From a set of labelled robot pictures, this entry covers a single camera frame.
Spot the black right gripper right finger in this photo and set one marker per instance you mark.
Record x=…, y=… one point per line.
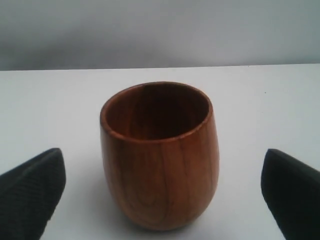
x=291, y=190

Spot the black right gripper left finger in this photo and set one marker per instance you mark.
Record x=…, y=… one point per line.
x=29, y=195

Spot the white backdrop curtain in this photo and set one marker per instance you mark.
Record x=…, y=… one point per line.
x=120, y=34

